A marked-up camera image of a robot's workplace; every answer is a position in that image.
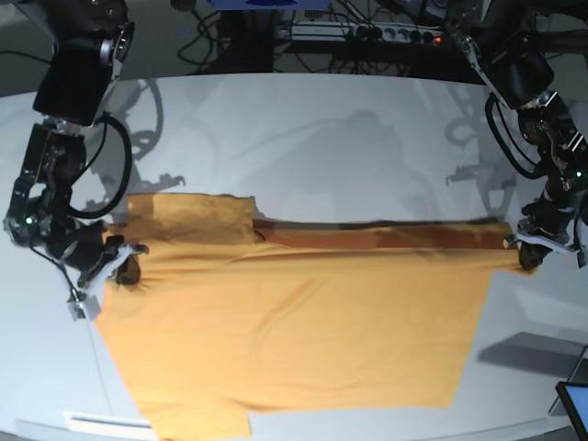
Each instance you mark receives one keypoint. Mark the black robot arm, image left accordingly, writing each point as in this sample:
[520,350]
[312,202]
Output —
[90,42]

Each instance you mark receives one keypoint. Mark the white power strip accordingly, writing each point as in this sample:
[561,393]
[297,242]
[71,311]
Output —
[390,32]

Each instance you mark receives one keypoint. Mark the grey tablet stand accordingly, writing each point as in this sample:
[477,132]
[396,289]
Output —
[576,379]

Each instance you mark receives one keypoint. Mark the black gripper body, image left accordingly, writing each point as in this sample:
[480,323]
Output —
[85,249]

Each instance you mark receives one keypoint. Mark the tablet screen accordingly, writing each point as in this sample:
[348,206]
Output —
[577,413]

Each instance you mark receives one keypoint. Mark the orange yellow T-shirt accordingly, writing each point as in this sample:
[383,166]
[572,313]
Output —
[233,316]

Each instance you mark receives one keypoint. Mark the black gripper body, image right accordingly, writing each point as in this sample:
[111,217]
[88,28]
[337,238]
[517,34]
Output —
[548,216]

